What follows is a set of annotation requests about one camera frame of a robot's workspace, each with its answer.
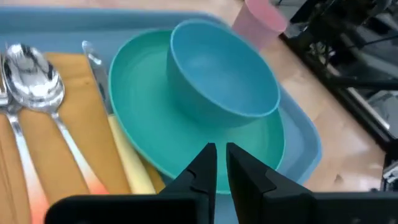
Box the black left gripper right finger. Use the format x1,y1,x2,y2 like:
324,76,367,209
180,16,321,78
226,142,314,224

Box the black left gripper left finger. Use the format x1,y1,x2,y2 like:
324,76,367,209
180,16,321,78
160,142,218,224

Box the blue plastic tray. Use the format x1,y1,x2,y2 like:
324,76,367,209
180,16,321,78
0,6,323,224

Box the cream-handled metal knife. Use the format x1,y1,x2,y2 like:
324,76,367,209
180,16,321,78
81,40,157,195

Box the teal plastic plate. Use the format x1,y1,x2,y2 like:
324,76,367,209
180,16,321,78
108,28,285,194

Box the blue plastic bowl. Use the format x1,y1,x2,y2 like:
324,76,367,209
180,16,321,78
166,18,280,128

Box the yellow cloth napkin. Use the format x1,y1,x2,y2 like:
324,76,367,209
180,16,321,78
0,52,166,224

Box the pink ribbed cup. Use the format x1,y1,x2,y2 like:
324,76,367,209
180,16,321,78
231,0,289,52

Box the orange-handled metal fork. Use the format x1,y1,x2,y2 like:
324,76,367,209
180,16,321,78
0,52,50,224

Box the orange-handled metal spoon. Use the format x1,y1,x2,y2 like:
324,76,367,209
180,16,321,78
2,43,109,195

